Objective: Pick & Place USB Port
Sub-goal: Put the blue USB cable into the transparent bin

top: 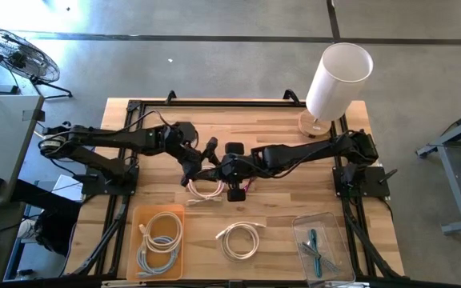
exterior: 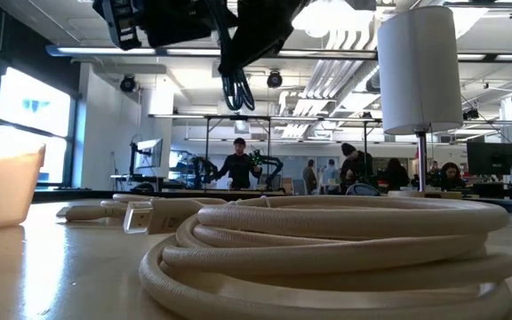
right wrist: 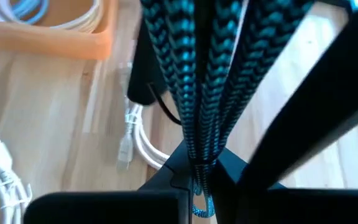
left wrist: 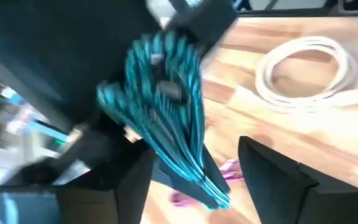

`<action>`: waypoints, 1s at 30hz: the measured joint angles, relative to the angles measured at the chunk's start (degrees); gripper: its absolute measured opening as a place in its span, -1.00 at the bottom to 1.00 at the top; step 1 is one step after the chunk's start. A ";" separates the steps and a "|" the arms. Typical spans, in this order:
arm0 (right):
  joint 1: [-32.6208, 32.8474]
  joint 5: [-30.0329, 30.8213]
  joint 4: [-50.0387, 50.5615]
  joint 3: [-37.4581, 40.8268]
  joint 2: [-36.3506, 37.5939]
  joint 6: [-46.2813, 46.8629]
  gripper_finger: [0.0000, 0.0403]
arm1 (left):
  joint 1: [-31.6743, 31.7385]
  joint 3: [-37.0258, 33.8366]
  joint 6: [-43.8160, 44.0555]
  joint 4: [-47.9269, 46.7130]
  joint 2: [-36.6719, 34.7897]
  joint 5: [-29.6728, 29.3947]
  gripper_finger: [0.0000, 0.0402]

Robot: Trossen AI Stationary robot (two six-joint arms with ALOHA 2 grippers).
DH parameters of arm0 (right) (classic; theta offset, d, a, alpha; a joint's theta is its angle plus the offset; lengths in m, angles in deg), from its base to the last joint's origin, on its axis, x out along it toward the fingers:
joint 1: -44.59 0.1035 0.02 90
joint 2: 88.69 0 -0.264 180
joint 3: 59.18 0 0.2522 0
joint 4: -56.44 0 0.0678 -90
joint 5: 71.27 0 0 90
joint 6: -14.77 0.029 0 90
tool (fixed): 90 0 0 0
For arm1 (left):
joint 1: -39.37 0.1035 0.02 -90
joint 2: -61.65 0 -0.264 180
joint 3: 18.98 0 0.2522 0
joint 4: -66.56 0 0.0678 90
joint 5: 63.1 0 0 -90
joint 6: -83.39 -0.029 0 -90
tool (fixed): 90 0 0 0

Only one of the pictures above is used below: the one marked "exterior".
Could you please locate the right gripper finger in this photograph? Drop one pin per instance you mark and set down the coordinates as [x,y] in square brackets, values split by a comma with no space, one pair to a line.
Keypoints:
[256,42]

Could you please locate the black background robot arm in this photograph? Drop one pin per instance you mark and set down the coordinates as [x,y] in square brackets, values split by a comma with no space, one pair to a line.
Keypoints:
[202,171]
[271,162]

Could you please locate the round black ceiling fixture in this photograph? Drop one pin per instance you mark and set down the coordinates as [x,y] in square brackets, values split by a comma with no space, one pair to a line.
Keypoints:
[128,83]
[274,79]

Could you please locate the long ceiling light strip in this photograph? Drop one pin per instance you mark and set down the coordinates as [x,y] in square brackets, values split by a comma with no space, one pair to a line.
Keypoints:
[149,51]

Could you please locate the person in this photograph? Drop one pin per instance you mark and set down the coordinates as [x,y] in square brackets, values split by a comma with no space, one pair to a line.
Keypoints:
[310,178]
[329,175]
[396,175]
[238,169]
[449,175]
[356,166]

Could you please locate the grey computer monitor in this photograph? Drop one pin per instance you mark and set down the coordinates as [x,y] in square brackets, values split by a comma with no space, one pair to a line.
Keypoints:
[149,153]

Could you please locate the white shade table lamp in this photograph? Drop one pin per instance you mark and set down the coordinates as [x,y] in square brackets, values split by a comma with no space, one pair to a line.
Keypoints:
[420,66]

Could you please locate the translucent orange plastic bin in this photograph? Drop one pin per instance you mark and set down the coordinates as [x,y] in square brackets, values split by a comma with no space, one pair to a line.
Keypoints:
[2,186]

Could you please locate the black computer monitor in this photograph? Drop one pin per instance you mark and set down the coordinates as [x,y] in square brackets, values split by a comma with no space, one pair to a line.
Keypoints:
[493,157]

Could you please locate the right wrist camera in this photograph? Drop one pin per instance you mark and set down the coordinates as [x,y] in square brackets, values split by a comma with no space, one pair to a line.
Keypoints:
[120,24]

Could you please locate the black aluminium table frame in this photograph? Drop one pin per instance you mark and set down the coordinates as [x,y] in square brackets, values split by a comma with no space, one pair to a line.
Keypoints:
[82,194]

